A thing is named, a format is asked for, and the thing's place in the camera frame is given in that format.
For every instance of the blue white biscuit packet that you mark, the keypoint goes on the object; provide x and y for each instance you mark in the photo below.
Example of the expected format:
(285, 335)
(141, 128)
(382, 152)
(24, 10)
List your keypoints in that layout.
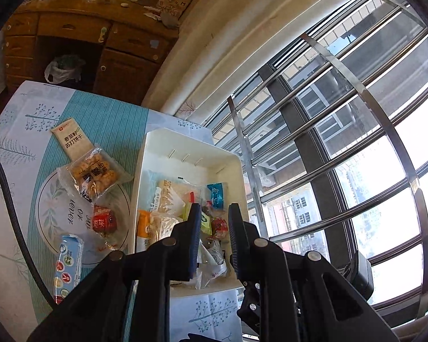
(69, 263)

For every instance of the wooden desk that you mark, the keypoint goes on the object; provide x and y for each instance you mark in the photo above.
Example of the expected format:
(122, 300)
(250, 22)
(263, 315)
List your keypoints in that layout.
(75, 35)

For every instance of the small blue snack packet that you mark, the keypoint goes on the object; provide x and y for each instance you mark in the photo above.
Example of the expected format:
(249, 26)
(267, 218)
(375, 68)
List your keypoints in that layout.
(215, 193)

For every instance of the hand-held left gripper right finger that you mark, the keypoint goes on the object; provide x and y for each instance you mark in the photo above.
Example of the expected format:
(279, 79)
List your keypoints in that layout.
(235, 237)

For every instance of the grey cloth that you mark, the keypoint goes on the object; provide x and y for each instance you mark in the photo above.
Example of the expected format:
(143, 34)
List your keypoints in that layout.
(170, 19)

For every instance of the clear fried snack packet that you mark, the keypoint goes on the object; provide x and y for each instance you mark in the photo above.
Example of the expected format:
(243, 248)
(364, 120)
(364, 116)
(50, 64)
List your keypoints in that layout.
(92, 174)

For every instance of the green yellow snack packet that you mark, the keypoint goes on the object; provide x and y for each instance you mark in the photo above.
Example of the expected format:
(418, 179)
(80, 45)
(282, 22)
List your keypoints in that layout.
(205, 221)

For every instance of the beige cracker packet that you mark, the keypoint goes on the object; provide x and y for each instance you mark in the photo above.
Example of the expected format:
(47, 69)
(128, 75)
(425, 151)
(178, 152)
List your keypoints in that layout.
(73, 139)

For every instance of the steel window bars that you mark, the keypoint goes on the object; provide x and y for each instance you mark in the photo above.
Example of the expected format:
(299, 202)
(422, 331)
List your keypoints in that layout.
(342, 131)

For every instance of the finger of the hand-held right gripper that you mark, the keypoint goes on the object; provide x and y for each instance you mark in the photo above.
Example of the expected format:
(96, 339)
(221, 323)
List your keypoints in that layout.
(251, 306)

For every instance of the red candy wrapper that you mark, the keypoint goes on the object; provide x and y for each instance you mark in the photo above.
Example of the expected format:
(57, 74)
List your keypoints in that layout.
(219, 227)

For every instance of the red date candy packet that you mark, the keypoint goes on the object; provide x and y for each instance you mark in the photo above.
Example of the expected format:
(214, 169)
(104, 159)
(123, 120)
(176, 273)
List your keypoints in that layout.
(104, 221)

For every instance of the orange oat bar packet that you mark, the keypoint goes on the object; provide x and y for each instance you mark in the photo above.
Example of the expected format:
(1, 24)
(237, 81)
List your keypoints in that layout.
(144, 231)

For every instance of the bin with plastic bag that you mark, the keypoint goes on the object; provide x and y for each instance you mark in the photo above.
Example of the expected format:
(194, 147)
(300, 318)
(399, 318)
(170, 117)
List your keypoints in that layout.
(64, 69)

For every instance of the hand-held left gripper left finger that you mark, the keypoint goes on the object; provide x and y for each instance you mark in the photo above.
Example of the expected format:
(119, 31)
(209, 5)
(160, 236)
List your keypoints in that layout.
(195, 244)

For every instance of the white plastic box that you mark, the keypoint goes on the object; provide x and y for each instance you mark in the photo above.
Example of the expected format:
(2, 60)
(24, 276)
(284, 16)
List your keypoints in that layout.
(185, 146)

